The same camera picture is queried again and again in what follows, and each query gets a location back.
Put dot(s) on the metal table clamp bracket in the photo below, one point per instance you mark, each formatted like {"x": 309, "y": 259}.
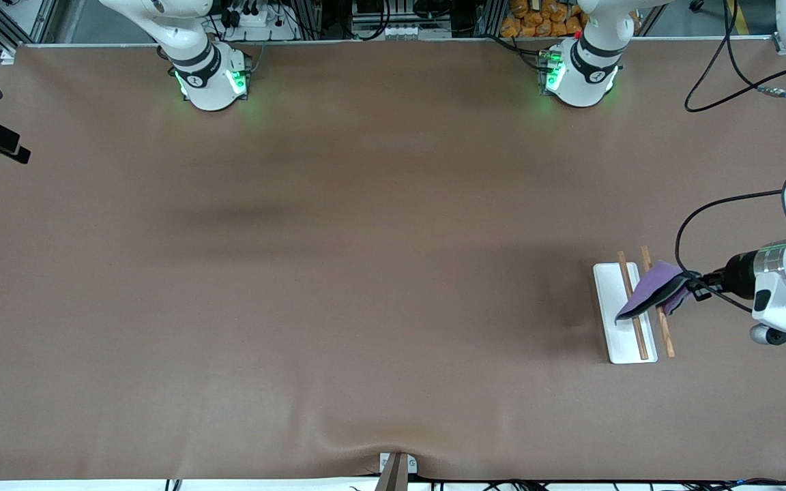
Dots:
{"x": 398, "y": 470}

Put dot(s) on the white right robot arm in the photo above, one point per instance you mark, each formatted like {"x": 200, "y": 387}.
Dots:
{"x": 205, "y": 82}

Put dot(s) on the purple grey towel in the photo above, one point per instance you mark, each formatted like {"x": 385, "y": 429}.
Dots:
{"x": 656, "y": 279}

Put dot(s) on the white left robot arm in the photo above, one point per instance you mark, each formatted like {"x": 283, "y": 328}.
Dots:
{"x": 591, "y": 75}

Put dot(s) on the brown table mat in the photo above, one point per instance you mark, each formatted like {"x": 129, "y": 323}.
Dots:
{"x": 393, "y": 307}

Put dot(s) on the white connector block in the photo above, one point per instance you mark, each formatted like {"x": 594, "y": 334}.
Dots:
{"x": 400, "y": 31}

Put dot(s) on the white rack with wooden rods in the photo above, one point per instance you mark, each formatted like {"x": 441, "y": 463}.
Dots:
{"x": 621, "y": 341}

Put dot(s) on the white power strip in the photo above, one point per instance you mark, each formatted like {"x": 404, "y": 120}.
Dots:
{"x": 260, "y": 19}

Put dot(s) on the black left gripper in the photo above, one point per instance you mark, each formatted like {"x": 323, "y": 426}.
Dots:
{"x": 737, "y": 274}

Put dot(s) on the pile of orange packets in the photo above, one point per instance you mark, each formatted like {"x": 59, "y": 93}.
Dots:
{"x": 543, "y": 17}

